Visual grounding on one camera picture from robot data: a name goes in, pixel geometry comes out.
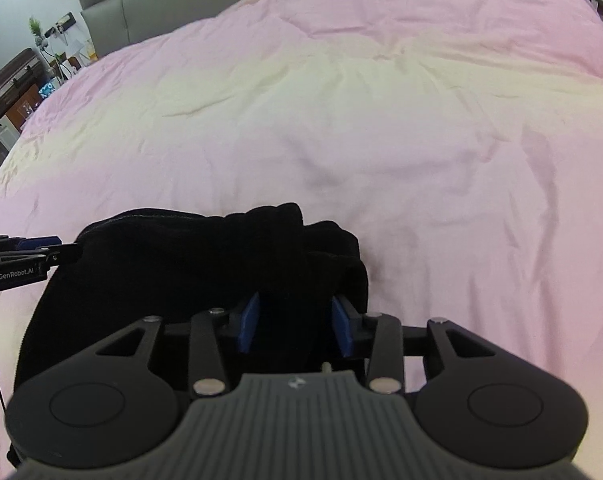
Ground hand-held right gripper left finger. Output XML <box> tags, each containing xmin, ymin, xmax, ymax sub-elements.
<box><xmin>94</xmin><ymin>291</ymin><xmax>261</xmax><ymax>396</ymax></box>

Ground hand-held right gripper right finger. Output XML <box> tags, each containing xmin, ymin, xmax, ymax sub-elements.
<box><xmin>331</xmin><ymin>294</ymin><xmax>507</xmax><ymax>395</ymax></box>

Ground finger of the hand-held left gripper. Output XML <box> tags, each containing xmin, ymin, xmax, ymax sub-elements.
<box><xmin>0</xmin><ymin>243</ymin><xmax>83</xmax><ymax>267</ymax></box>
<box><xmin>0</xmin><ymin>234</ymin><xmax>62</xmax><ymax>253</ymax></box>

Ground black pants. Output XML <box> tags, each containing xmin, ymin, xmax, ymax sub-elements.
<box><xmin>12</xmin><ymin>202</ymin><xmax>370</xmax><ymax>391</ymax></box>

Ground wooden nightstand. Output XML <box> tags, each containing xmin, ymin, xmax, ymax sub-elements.
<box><xmin>9</xmin><ymin>77</ymin><xmax>62</xmax><ymax>128</ymax></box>

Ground brown suitcase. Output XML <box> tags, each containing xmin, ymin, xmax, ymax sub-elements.
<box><xmin>0</xmin><ymin>48</ymin><xmax>41</xmax><ymax>113</ymax></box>

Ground pink floral blanket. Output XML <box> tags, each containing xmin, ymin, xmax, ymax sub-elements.
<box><xmin>0</xmin><ymin>0</ymin><xmax>603</xmax><ymax>468</ymax></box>

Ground small green potted plant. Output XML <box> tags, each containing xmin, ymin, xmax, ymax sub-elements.
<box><xmin>28</xmin><ymin>15</ymin><xmax>51</xmax><ymax>51</ymax></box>

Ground grey padded headboard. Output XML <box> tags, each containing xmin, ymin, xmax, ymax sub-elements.
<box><xmin>72</xmin><ymin>0</ymin><xmax>315</xmax><ymax>59</ymax></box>

